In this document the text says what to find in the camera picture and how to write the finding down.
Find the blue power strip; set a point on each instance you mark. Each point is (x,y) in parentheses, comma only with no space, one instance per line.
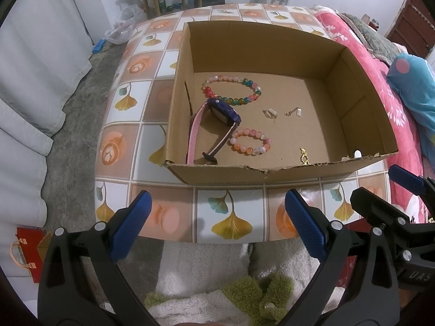
(99,46)

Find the black bin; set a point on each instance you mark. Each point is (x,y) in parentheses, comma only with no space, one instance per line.
(212,0)

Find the purple pink smartwatch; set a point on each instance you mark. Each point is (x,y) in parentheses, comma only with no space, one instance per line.
(222,110)

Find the white curtain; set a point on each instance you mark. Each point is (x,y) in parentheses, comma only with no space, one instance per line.
(34,74)

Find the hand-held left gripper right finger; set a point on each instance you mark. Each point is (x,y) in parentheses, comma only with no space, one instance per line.
(306,224)

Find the brown cardboard box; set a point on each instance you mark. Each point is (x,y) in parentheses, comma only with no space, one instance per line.
(323,74)

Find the small gold earring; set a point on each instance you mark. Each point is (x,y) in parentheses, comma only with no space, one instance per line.
(305,159)

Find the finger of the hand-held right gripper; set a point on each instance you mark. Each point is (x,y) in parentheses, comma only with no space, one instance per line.
(407,178)
(373,207)

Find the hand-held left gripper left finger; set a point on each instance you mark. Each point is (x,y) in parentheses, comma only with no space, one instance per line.
(132,220)

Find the blue pillow with pink dot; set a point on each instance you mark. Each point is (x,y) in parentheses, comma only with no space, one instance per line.
(418,85)

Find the red gift bag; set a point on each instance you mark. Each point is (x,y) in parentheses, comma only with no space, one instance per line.
(27,244)

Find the dark red door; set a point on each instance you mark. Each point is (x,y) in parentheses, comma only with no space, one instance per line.
(414,23)

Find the white plastic bag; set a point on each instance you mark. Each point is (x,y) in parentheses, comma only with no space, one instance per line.
(125,23)

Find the tile pattern tablecloth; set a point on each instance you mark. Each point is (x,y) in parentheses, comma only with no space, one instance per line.
(156,57)

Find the grey green pillow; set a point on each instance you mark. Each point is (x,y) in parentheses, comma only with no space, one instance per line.
(377,39)

